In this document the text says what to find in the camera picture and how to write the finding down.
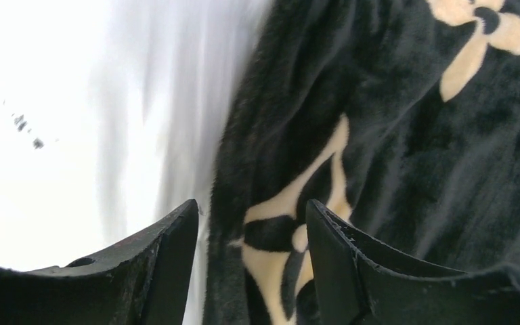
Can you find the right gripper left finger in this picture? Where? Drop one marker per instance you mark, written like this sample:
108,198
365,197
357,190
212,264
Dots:
142,279

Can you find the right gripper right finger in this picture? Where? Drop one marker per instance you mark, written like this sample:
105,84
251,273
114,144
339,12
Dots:
361,280

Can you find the black floral pillowcase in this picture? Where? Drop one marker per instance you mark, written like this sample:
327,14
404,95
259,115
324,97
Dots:
401,117

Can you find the white pillow yellow edge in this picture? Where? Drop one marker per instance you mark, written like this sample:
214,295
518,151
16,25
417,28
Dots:
110,117

